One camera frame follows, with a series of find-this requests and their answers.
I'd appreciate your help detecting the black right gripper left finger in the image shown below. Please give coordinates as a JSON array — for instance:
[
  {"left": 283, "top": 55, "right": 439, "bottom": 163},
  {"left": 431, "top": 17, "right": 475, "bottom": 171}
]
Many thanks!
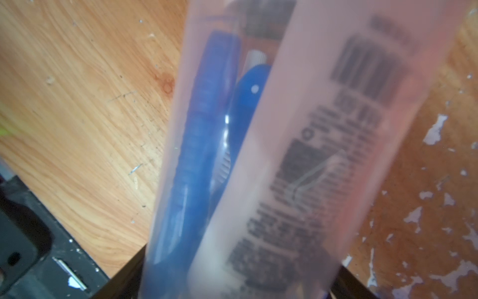
[{"left": 92, "top": 245, "right": 146, "bottom": 299}]

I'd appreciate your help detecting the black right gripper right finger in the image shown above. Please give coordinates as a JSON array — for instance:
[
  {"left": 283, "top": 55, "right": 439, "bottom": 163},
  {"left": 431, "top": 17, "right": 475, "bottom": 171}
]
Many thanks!
[{"left": 330, "top": 266, "right": 378, "bottom": 299}]

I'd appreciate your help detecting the clear container blue lid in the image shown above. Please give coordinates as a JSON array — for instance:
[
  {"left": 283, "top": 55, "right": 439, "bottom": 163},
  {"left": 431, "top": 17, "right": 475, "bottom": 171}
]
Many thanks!
[{"left": 138, "top": 1, "right": 469, "bottom": 299}]

